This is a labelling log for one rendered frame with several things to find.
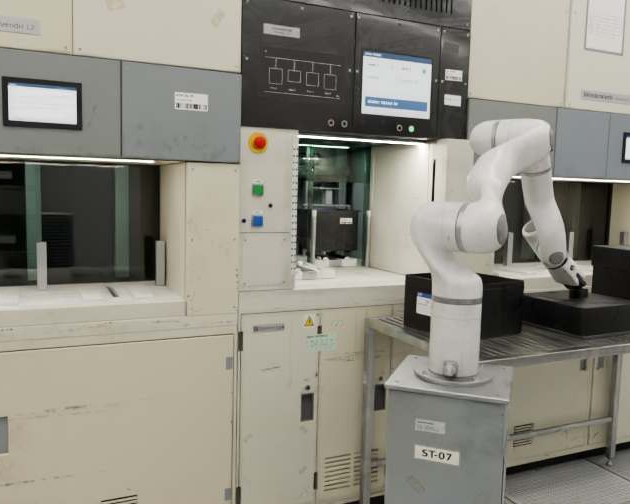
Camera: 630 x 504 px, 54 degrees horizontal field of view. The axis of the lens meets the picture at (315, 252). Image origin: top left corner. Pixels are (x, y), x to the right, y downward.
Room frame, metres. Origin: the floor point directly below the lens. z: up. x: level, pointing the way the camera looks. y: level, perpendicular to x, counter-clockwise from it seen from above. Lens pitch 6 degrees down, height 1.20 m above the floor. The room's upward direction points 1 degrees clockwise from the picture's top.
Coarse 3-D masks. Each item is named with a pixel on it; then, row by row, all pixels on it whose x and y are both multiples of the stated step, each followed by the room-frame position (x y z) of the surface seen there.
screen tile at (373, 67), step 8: (368, 64) 2.15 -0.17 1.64; (376, 64) 2.16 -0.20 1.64; (384, 64) 2.18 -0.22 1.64; (368, 72) 2.15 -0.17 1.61; (376, 72) 2.16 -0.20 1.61; (384, 72) 2.18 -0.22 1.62; (392, 72) 2.19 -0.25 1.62; (368, 80) 2.15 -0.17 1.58; (392, 80) 2.19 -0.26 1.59; (368, 88) 2.15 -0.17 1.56; (376, 88) 2.16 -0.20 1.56; (384, 88) 2.18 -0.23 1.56; (392, 88) 2.19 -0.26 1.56
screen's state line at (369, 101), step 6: (366, 96) 2.15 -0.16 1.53; (366, 102) 2.15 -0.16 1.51; (372, 102) 2.16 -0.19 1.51; (378, 102) 2.17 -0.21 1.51; (384, 102) 2.18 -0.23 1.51; (390, 102) 2.19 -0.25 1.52; (396, 102) 2.20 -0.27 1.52; (402, 102) 2.21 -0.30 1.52; (408, 102) 2.22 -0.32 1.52; (414, 102) 2.23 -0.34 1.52; (420, 102) 2.24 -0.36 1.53; (426, 102) 2.25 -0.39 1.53; (396, 108) 2.20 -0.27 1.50; (402, 108) 2.21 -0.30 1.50; (408, 108) 2.22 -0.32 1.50; (414, 108) 2.23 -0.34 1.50; (420, 108) 2.24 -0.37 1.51; (426, 108) 2.25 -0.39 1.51
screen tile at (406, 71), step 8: (400, 64) 2.20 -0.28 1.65; (400, 72) 2.20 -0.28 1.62; (408, 72) 2.22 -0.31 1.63; (416, 72) 2.23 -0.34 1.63; (424, 80) 2.25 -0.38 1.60; (400, 88) 2.21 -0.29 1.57; (408, 88) 2.22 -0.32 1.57; (416, 88) 2.23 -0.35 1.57; (424, 88) 2.25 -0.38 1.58; (408, 96) 2.22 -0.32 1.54; (416, 96) 2.23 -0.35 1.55; (424, 96) 2.25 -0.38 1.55
